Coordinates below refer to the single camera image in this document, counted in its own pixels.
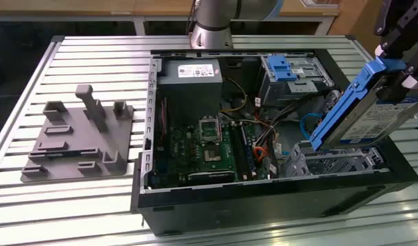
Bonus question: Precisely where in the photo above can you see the blue disk wire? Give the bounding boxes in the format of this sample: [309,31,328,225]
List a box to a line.
[298,112,325,141]

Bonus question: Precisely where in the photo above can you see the black graphics card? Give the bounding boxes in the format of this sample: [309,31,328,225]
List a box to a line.
[187,170,237,184]

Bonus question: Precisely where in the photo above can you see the hard disk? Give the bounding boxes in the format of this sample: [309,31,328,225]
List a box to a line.
[310,55,418,152]

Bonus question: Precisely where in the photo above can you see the yellow black power wires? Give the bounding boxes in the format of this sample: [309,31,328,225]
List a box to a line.
[219,77,248,113]

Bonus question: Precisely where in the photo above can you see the blue drive carrier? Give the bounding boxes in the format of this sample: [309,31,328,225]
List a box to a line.
[268,55,298,82]

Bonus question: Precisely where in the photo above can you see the black wire bundle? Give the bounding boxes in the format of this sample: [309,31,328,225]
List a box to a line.
[253,91,337,177]

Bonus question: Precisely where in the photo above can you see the metal drive cage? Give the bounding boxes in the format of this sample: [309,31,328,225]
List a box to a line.
[260,55,337,108]

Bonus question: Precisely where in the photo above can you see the green motherboard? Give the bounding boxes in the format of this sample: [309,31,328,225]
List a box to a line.
[153,112,274,185]

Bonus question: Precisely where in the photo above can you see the metal disk bay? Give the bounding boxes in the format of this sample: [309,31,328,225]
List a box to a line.
[286,139,392,178]

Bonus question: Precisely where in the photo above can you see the RAM slot white clips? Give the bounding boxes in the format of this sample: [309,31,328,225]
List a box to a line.
[241,121,258,177]
[232,121,248,180]

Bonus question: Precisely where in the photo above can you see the black PC case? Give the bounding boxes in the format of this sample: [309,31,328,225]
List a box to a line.
[130,48,418,236]

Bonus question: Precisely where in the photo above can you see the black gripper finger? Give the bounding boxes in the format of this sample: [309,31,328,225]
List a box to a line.
[373,0,412,105]
[389,0,418,89]

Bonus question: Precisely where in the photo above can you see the wooden desk white frame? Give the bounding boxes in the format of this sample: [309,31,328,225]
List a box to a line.
[0,0,342,35]

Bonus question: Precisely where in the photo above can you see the CPU socket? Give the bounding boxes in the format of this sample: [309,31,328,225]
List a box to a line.
[203,148,222,163]

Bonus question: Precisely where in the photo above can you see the metal socket cover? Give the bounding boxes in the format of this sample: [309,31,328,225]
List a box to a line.
[198,114,222,144]

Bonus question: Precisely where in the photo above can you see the red yellow orange wires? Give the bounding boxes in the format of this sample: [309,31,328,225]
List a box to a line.
[253,146,269,165]

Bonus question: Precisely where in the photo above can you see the grey parts rack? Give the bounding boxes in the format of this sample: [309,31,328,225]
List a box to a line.
[20,84,137,183]

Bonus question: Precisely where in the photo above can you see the black power supply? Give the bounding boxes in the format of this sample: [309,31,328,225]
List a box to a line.
[157,58,226,121]

